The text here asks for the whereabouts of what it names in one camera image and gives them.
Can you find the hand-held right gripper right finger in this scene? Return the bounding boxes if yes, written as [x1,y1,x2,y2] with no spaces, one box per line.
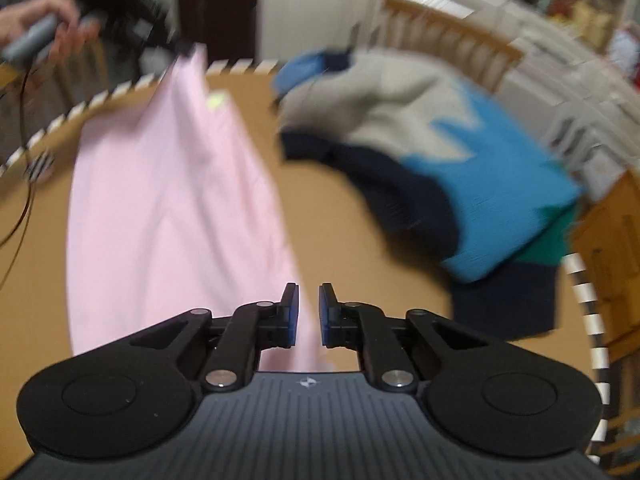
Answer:
[318,282,488,394]

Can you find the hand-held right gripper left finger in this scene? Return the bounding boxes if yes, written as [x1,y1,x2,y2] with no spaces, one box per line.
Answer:
[129,282,301,394]

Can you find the pink white-sleeved t-shirt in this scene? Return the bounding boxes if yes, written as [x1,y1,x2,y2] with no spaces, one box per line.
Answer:
[65,42,326,373]

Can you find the person's left hand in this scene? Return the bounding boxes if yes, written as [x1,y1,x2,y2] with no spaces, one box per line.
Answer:
[0,0,103,61]

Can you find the white door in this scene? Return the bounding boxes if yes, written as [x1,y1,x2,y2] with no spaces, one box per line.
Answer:
[257,0,361,61]

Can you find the checkered marker sticker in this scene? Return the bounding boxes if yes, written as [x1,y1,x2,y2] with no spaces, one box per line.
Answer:
[27,152,55,183]

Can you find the blue beige navy knit sweater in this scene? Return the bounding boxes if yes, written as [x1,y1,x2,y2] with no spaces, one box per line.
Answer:
[272,47,583,343]

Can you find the wooden shelf unit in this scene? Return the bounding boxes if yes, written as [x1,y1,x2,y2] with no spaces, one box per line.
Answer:
[570,167,640,346]

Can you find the white drawer cabinet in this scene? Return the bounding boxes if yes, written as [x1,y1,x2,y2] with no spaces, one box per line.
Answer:
[360,0,640,196]

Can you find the black cable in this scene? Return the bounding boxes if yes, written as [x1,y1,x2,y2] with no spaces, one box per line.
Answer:
[0,62,38,261]

